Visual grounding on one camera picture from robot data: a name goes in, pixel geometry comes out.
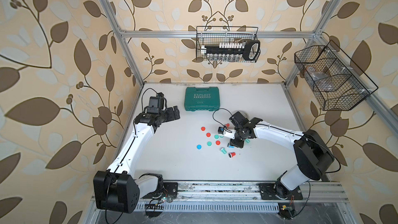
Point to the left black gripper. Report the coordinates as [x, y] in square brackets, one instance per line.
[170, 116]

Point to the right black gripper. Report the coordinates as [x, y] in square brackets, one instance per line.
[232, 141]

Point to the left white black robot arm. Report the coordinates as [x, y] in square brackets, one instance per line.
[130, 158]

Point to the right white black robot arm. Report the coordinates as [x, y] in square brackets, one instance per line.
[313, 158]

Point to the red stamp bottom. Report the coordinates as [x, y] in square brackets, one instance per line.
[232, 154]

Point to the clear tape roll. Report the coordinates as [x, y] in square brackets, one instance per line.
[244, 114]

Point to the green plastic tool case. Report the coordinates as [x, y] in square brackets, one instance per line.
[202, 99]

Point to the black white tool in basket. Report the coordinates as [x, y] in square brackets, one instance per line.
[246, 51]

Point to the plastic bag in basket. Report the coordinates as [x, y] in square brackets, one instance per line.
[321, 81]

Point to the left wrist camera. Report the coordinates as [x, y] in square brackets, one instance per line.
[156, 103]

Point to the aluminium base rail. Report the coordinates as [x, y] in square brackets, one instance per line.
[220, 196]

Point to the centre black wire basket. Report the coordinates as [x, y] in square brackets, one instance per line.
[214, 35]

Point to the black wire basket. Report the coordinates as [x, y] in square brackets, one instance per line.
[214, 35]
[351, 83]

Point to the right black wire basket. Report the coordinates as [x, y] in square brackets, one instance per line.
[351, 83]

